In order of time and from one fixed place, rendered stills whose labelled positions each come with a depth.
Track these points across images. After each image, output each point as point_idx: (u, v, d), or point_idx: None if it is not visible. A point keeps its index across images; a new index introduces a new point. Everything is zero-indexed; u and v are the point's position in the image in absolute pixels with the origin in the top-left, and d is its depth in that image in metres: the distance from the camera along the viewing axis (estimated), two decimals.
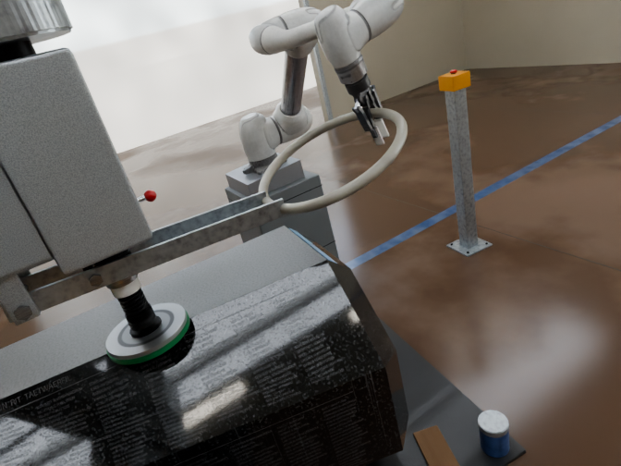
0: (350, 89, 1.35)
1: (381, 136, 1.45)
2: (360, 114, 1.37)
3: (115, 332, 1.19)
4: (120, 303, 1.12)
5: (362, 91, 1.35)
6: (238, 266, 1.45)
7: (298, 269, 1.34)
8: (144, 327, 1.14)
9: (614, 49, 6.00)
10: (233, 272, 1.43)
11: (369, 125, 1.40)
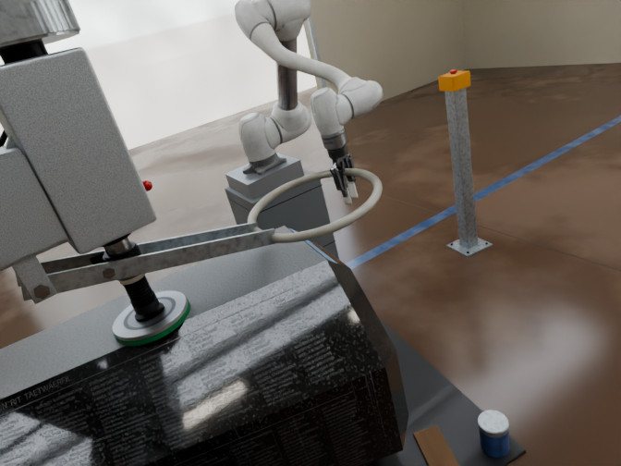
0: (331, 153, 1.65)
1: (349, 196, 1.73)
2: (335, 175, 1.67)
3: (179, 307, 1.26)
4: (127, 290, 1.21)
5: (340, 156, 1.65)
6: (238, 266, 1.45)
7: (298, 269, 1.34)
8: (150, 311, 1.23)
9: (614, 49, 6.00)
10: (233, 272, 1.43)
11: (341, 185, 1.69)
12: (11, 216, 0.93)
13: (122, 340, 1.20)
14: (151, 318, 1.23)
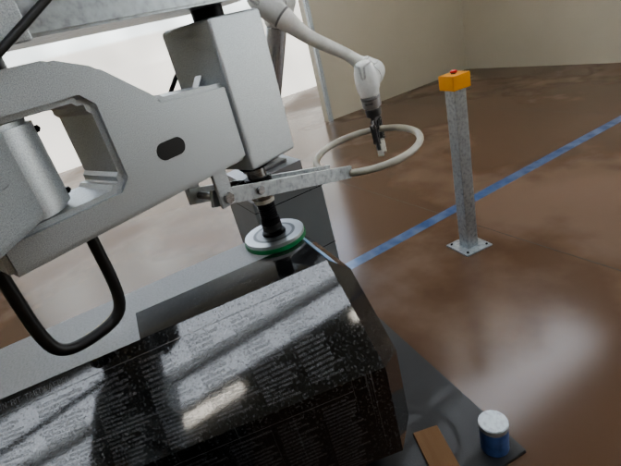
0: (370, 113, 2.06)
1: (383, 150, 2.14)
2: (374, 130, 2.07)
3: (249, 240, 1.55)
4: (261, 211, 1.50)
5: (377, 116, 2.06)
6: (238, 266, 1.45)
7: (298, 269, 1.34)
8: (278, 228, 1.53)
9: (614, 49, 6.00)
10: (233, 272, 1.43)
11: (378, 139, 2.09)
12: (216, 134, 1.21)
13: None
14: None
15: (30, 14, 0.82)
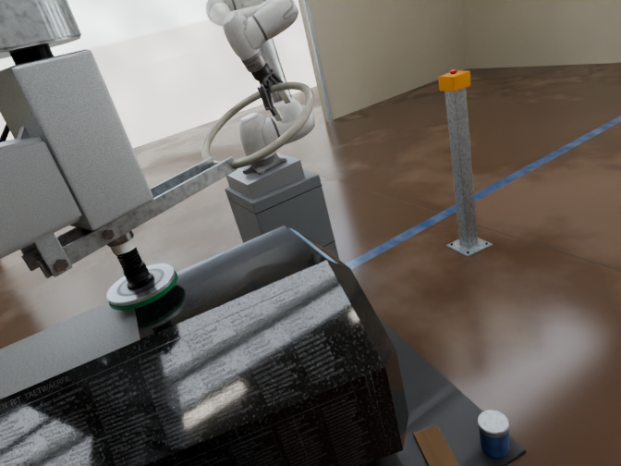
0: (256, 75, 1.76)
1: (279, 114, 1.84)
2: (263, 92, 1.77)
3: (162, 283, 1.35)
4: (120, 261, 1.33)
5: (265, 76, 1.76)
6: (238, 266, 1.45)
7: (298, 269, 1.34)
8: (142, 278, 1.36)
9: (614, 49, 6.00)
10: (233, 272, 1.43)
11: (269, 104, 1.79)
12: (35, 196, 1.05)
13: (109, 302, 1.35)
14: (136, 288, 1.35)
15: None
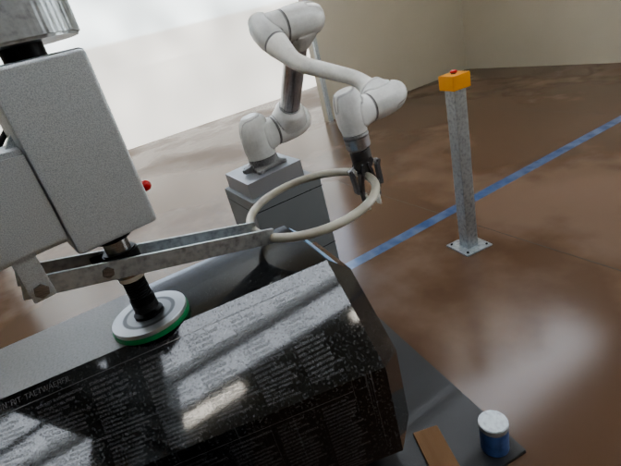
0: (350, 155, 1.58)
1: None
2: (352, 177, 1.60)
3: (166, 293, 1.35)
4: (126, 290, 1.21)
5: (358, 161, 1.56)
6: (238, 266, 1.45)
7: (298, 269, 1.34)
8: (149, 311, 1.24)
9: (614, 49, 6.00)
10: (233, 272, 1.43)
11: (357, 190, 1.62)
12: (11, 216, 0.93)
13: (169, 325, 1.21)
14: (163, 306, 1.28)
15: None
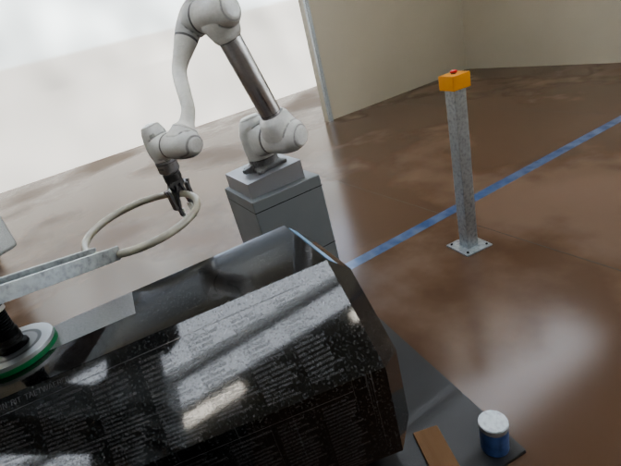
0: (164, 178, 1.88)
1: (187, 215, 1.97)
2: (169, 197, 1.89)
3: None
4: None
5: (173, 181, 1.88)
6: (238, 266, 1.45)
7: (298, 269, 1.34)
8: (17, 341, 1.26)
9: (614, 49, 6.00)
10: (233, 272, 1.43)
11: (176, 206, 1.92)
12: None
13: (53, 327, 1.35)
14: None
15: None
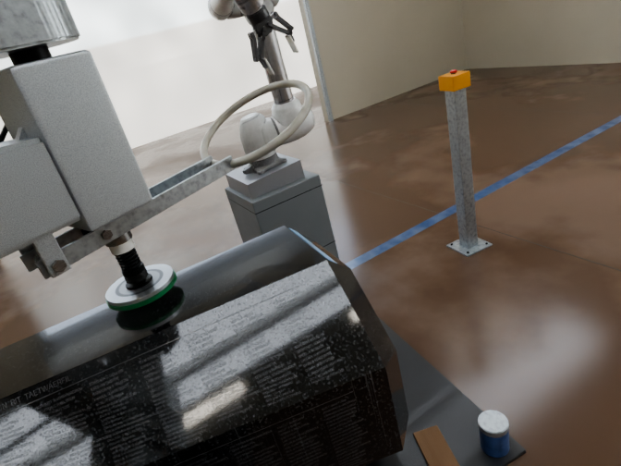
0: (249, 19, 1.54)
1: (270, 67, 1.62)
2: (252, 41, 1.56)
3: (112, 288, 1.40)
4: (119, 261, 1.33)
5: (258, 22, 1.53)
6: (238, 266, 1.45)
7: (298, 269, 1.34)
8: (141, 279, 1.36)
9: (614, 49, 6.00)
10: (233, 272, 1.43)
11: (256, 55, 1.58)
12: (33, 197, 1.05)
13: None
14: None
15: None
